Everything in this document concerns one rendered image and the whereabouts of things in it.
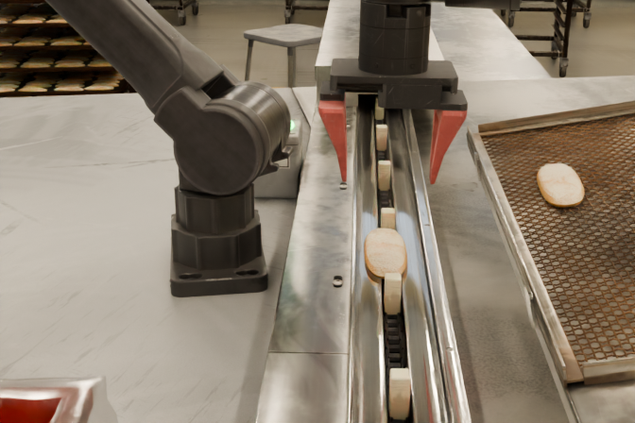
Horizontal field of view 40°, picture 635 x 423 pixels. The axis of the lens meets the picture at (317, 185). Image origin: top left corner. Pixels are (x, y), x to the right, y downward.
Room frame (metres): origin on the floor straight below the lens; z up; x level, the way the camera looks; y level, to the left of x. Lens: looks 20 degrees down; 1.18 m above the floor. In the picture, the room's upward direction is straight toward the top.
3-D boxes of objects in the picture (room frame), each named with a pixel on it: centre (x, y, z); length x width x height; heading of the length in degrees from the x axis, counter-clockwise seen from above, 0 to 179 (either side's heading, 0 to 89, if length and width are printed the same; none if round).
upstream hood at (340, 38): (1.78, -0.12, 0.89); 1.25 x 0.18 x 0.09; 177
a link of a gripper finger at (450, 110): (0.71, -0.09, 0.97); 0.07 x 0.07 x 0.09; 87
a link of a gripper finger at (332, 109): (0.71, -0.04, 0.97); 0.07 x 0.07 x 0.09; 87
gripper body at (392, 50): (0.71, -0.06, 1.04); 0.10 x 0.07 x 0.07; 87
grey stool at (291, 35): (3.93, 0.12, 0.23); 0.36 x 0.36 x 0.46; 44
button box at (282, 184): (0.96, 0.05, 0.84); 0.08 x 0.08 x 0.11; 87
